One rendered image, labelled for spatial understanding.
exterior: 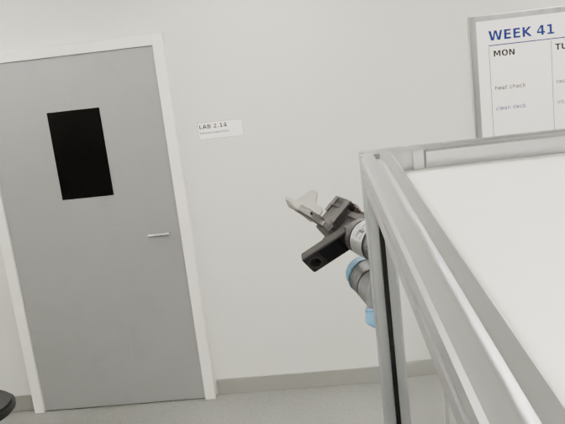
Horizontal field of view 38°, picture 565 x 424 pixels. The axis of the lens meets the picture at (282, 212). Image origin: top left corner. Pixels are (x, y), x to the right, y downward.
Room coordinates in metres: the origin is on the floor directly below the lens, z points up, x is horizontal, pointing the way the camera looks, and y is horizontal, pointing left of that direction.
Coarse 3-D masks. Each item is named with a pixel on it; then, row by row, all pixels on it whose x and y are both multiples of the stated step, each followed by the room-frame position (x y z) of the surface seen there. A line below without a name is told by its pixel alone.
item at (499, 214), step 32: (512, 160) 0.97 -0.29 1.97; (544, 160) 0.95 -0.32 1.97; (448, 192) 0.84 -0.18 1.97; (480, 192) 0.83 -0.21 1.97; (512, 192) 0.81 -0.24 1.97; (544, 192) 0.79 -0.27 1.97; (448, 224) 0.72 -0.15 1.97; (480, 224) 0.71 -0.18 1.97; (512, 224) 0.69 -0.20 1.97; (544, 224) 0.68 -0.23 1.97; (480, 256) 0.61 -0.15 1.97; (512, 256) 0.60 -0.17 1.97; (544, 256) 0.60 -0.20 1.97; (512, 288) 0.53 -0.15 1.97; (544, 288) 0.53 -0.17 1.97; (512, 320) 0.48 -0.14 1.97; (544, 320) 0.47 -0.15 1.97; (544, 352) 0.43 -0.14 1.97
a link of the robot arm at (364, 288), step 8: (368, 272) 1.57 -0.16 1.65; (360, 280) 1.56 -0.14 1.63; (368, 280) 1.53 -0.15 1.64; (360, 288) 1.55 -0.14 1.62; (368, 288) 1.50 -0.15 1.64; (360, 296) 1.56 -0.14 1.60; (368, 296) 1.49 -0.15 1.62; (368, 304) 1.49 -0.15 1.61; (368, 312) 1.48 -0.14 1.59; (368, 320) 1.48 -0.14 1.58
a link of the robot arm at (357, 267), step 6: (360, 258) 1.65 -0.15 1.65; (348, 264) 1.67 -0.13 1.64; (354, 264) 1.64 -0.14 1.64; (360, 264) 1.62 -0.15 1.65; (366, 264) 1.61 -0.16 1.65; (348, 270) 1.65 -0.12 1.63; (354, 270) 1.62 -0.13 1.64; (360, 270) 1.60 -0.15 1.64; (366, 270) 1.58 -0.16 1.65; (348, 276) 1.63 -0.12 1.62; (354, 276) 1.60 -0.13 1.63; (360, 276) 1.58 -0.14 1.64; (348, 282) 1.65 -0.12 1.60; (354, 282) 1.59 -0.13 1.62; (354, 288) 1.60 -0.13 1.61
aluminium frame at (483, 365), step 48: (432, 144) 1.01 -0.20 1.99; (480, 144) 0.98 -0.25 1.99; (528, 144) 0.98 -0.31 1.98; (384, 192) 0.78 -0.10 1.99; (432, 240) 0.59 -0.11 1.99; (384, 288) 0.98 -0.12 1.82; (432, 288) 0.49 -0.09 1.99; (480, 288) 0.48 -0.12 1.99; (384, 336) 0.99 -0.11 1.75; (432, 336) 0.47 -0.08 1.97; (480, 336) 0.42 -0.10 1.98; (384, 384) 0.99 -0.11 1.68; (480, 384) 0.35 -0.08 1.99; (528, 384) 0.34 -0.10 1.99
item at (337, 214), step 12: (336, 204) 1.66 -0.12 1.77; (348, 204) 1.64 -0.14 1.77; (324, 216) 1.66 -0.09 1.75; (336, 216) 1.63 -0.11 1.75; (348, 216) 1.63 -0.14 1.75; (360, 216) 1.61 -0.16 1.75; (324, 228) 1.63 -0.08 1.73; (336, 228) 1.62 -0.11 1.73; (348, 228) 1.58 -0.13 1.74; (348, 240) 1.57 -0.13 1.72
